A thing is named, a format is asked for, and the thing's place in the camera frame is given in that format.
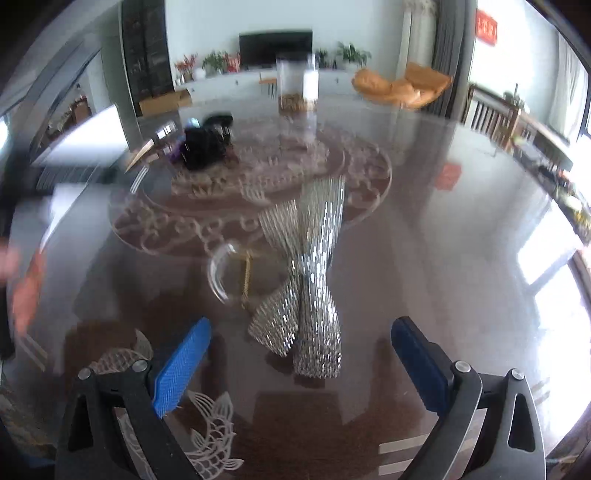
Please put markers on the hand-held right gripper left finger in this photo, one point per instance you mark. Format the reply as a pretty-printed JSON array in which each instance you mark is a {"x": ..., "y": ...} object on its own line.
[{"x": 182, "y": 364}]

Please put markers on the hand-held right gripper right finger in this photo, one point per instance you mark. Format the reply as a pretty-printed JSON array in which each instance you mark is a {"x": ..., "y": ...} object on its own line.
[{"x": 418, "y": 364}]

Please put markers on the silver sequin bow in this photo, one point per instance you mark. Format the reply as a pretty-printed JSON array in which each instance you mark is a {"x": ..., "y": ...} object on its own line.
[{"x": 314, "y": 277}]

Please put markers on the black cardboard box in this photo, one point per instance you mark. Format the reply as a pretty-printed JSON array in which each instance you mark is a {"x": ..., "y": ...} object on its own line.
[{"x": 203, "y": 147}]

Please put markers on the person's left hand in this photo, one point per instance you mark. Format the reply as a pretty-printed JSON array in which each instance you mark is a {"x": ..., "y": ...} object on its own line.
[{"x": 27, "y": 286}]

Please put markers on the clear hair hoop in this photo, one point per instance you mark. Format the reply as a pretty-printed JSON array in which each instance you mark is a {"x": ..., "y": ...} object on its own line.
[{"x": 214, "y": 277}]

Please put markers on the dark display cabinet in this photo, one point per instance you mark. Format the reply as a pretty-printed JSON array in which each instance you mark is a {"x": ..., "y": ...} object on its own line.
[{"x": 147, "y": 55}]

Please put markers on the red flowers in white vase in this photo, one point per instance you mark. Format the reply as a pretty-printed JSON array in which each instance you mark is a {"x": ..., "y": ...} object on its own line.
[{"x": 187, "y": 67}]

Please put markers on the white television cabinet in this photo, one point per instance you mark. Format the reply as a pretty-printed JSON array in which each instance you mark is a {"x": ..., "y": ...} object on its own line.
[{"x": 221, "y": 85}]

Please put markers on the bushy green potted plant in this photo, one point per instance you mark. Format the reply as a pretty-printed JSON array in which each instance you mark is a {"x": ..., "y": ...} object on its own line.
[{"x": 214, "y": 62}]

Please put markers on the wooden chair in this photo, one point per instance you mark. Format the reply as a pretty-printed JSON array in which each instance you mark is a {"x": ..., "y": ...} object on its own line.
[{"x": 494, "y": 115}]

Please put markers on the orange lounge chair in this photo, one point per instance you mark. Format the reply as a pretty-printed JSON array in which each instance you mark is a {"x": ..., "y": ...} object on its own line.
[{"x": 392, "y": 87}]

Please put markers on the wooden stool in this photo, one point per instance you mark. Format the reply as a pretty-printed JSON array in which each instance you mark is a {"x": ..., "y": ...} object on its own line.
[{"x": 268, "y": 82}]

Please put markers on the clear plastic jar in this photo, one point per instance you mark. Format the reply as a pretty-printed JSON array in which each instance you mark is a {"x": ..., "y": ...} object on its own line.
[{"x": 298, "y": 83}]

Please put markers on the black television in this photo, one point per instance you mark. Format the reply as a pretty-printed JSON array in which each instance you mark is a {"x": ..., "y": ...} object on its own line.
[{"x": 276, "y": 48}]

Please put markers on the grey curtain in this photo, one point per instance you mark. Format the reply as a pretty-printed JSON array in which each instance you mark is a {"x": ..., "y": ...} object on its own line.
[{"x": 455, "y": 50}]

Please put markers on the large green potted plant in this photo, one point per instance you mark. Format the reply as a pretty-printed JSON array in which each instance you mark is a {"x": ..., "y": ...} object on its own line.
[{"x": 353, "y": 54}]

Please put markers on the small green potted plant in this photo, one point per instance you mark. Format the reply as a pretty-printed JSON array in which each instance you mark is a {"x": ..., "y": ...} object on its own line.
[{"x": 322, "y": 57}]

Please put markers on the red paper decoration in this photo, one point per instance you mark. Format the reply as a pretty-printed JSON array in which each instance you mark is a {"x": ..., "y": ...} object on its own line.
[{"x": 487, "y": 27}]

